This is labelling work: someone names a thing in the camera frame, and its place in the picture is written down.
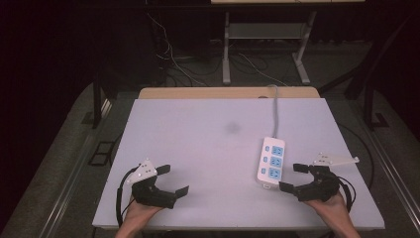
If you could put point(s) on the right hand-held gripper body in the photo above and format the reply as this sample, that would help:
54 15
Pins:
322 186

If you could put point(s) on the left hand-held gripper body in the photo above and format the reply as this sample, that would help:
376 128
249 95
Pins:
150 193

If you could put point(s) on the person's left hand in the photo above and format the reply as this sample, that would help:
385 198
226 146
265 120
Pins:
140 213

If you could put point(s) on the person's right hand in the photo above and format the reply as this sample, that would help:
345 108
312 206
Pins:
330 208

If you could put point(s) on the white power strip blue sockets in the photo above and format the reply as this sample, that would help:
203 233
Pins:
271 163

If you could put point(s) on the white table board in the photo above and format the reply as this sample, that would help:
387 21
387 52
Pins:
204 158

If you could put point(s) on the wooden table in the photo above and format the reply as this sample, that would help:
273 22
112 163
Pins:
198 93

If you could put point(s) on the black metal stand leg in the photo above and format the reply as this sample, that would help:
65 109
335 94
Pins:
96 105
371 109

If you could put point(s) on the black floor bracket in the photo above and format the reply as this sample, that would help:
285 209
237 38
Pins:
101 153

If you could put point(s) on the metal floor rail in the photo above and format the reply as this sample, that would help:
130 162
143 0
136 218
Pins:
72 172
393 172

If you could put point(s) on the grey metal stand frame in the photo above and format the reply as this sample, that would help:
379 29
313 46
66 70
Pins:
265 31

